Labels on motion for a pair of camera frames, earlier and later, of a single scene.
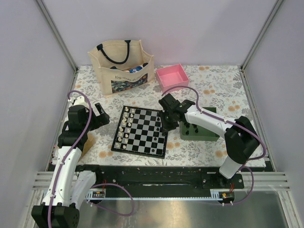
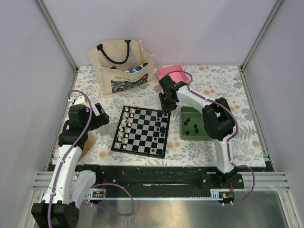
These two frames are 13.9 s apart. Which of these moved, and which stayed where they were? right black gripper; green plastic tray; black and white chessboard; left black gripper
Moved: right black gripper
Stayed: left black gripper; black and white chessboard; green plastic tray
